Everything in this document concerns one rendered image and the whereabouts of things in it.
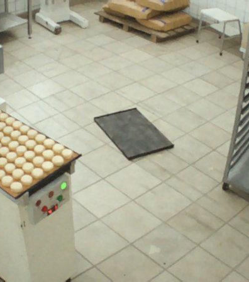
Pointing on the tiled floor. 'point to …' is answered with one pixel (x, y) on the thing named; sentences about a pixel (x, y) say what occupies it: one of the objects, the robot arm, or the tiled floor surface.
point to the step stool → (221, 24)
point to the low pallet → (129, 24)
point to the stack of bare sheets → (132, 133)
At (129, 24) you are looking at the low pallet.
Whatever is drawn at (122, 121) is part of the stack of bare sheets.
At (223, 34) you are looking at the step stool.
